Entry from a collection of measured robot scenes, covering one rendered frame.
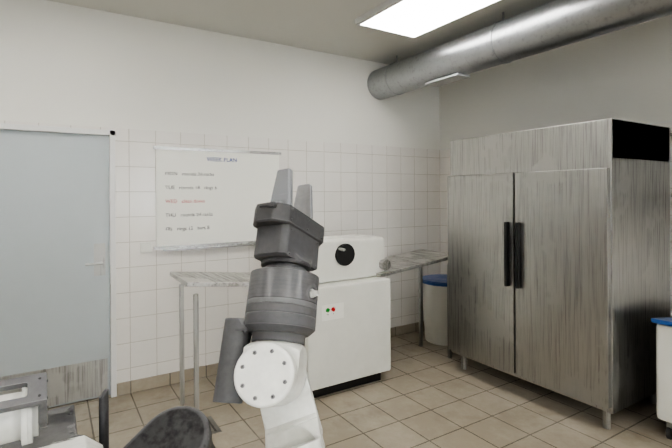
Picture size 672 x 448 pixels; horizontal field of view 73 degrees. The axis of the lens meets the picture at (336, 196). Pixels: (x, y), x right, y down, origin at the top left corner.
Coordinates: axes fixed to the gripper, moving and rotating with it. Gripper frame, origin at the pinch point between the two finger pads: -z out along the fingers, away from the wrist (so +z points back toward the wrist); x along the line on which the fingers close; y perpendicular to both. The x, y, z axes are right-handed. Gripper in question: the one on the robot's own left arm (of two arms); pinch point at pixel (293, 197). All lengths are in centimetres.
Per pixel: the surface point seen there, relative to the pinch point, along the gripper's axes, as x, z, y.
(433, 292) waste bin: -417, -77, 99
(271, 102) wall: -235, -222, 197
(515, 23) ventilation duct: -232, -230, -20
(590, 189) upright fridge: -269, -108, -50
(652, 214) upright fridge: -318, -104, -88
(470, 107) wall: -388, -273, 44
